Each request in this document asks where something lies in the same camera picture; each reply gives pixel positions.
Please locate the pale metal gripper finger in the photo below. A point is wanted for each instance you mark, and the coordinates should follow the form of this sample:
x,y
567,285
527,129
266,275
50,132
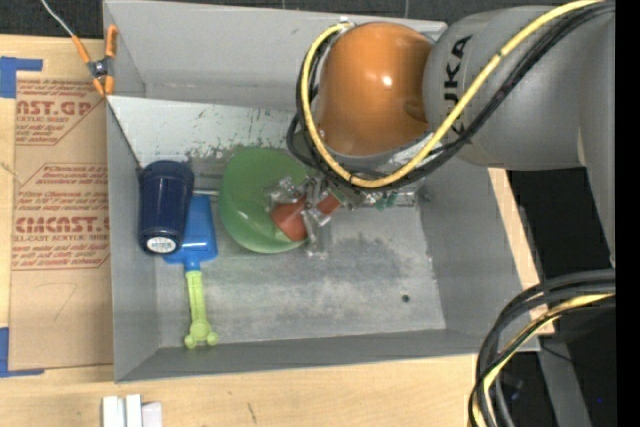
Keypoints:
x,y
315,227
287,187

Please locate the red-brown block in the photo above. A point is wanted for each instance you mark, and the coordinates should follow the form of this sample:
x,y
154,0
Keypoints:
x,y
289,221

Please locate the green bowl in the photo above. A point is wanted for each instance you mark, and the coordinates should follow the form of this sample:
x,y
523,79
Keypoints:
x,y
245,200

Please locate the grey metal bin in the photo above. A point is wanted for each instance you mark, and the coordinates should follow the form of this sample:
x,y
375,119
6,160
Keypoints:
x,y
320,285

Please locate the dark blue cup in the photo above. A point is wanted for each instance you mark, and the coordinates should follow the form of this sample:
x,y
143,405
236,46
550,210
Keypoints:
x,y
165,200

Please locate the brown cardboard board red print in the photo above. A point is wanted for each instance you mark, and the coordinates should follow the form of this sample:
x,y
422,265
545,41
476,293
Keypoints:
x,y
55,305

